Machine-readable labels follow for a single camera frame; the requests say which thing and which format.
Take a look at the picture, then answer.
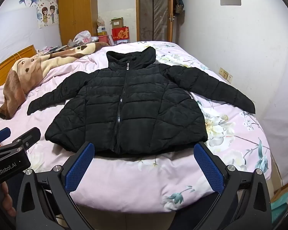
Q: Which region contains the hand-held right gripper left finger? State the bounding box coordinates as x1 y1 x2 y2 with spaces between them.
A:
16 141 96 230

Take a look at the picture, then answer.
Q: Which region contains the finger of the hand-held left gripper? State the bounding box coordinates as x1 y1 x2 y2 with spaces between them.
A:
0 127 11 146
8 127 41 149

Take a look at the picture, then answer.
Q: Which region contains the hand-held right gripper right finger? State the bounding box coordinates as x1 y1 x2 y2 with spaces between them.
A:
193 141 273 230

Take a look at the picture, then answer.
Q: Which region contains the black puffer jacket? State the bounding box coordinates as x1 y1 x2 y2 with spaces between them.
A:
27 46 256 155

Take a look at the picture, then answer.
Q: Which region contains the person's left hand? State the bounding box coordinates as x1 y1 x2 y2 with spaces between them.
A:
0 181 17 217

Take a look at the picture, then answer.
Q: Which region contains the pink floral quilt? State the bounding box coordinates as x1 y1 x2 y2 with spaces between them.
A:
0 40 271 214

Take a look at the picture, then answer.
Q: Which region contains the brown dog print blanket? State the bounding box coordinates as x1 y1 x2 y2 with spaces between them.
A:
0 42 109 120

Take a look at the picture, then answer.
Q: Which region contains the wooden headboard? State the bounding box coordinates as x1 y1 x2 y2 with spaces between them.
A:
0 44 37 90

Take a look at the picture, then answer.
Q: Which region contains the white plastic bag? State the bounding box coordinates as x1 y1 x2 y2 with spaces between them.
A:
68 31 93 47

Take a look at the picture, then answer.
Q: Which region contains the wooden wardrobe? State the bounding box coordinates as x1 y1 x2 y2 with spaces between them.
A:
58 0 99 46

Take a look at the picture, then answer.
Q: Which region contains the red gift box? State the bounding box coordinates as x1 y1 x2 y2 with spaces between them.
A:
112 26 129 45

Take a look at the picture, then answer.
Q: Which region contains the open cardboard box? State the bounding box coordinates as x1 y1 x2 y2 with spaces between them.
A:
110 17 124 29

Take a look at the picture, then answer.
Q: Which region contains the wooden doorway with screen curtain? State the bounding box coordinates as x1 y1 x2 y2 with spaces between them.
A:
135 0 176 43

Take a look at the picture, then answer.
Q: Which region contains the wall socket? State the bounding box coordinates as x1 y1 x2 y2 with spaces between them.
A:
219 67 233 84

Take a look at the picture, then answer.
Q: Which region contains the white wall cloth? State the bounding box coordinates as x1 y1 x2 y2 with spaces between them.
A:
0 6 39 64

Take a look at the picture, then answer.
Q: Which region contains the cartoon couple wall sticker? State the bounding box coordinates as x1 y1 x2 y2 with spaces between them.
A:
40 3 58 28

